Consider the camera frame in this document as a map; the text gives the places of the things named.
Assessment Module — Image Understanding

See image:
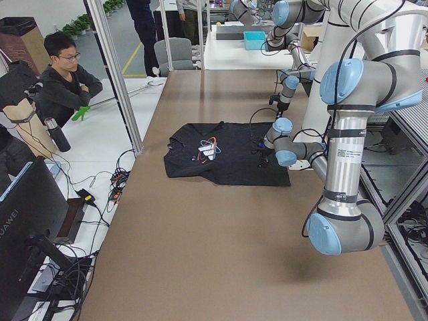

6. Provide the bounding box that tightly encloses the black printed t-shirt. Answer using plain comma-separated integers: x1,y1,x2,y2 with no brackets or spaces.
164,121,291,187

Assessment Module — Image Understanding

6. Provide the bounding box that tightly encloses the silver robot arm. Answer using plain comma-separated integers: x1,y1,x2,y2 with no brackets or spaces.
264,1,427,255
259,1,325,118

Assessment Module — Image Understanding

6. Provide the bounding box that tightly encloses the red black power strip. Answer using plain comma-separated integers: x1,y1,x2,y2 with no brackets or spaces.
108,167,130,203

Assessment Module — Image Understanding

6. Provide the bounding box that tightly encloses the metal reacher grabber tool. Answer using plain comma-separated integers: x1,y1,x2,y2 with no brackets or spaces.
90,78,166,107

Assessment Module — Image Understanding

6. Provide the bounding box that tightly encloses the grey office chair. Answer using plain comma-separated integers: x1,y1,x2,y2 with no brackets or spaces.
154,37,195,77

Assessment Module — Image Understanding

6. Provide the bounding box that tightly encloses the blue plastic bin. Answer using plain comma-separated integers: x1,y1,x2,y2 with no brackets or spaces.
243,31,266,51

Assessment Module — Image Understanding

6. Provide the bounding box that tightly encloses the black power adapter yellow label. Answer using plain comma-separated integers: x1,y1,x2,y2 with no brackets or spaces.
76,189,95,206

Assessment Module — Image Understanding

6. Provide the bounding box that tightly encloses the black thermos bottle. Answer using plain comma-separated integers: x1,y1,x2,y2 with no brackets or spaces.
44,117,71,152

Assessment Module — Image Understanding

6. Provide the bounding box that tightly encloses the seated person with glasses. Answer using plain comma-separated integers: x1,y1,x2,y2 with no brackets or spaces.
34,31,103,126

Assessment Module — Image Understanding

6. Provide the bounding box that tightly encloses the black computer monitor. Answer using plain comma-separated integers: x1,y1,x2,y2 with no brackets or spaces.
1,157,72,320

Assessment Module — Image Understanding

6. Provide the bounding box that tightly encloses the green handled grabber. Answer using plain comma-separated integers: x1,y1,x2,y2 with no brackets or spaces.
72,106,91,122

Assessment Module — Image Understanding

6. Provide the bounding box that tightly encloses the aluminium frame post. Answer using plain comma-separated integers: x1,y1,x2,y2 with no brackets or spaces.
83,0,144,155

